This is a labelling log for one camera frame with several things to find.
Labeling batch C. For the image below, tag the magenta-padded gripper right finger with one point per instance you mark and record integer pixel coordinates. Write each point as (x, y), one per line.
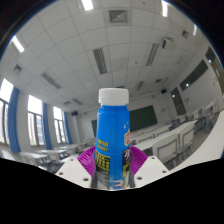
(151, 170)

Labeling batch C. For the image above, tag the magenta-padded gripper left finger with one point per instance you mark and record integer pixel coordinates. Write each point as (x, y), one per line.
(73, 171)

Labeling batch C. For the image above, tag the dark green chalkboard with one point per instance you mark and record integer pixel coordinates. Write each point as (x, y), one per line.
(143, 118)

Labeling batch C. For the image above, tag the tall classroom windows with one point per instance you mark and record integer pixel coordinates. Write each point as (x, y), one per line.
(35, 123)

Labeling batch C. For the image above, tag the classroom desks and chairs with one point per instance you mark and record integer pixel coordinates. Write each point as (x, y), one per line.
(165, 148)

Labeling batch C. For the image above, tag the blue drink bottle white cap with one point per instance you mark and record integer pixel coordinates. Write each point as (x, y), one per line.
(112, 133)

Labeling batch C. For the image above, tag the blue window curtains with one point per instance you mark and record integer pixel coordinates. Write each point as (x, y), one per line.
(13, 120)

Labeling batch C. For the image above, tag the ceiling light panels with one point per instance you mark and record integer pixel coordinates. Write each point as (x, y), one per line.
(100, 60)

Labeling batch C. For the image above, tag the dark high wall window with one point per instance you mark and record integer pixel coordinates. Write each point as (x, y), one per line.
(194, 75)

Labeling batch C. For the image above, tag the black wall speaker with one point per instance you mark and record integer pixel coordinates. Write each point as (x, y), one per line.
(163, 90)
(74, 113)

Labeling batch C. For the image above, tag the ceiling mounted projector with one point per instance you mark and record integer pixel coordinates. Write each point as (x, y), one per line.
(168, 42)

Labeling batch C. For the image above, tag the dark classroom door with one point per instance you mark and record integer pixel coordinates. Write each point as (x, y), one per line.
(178, 101)

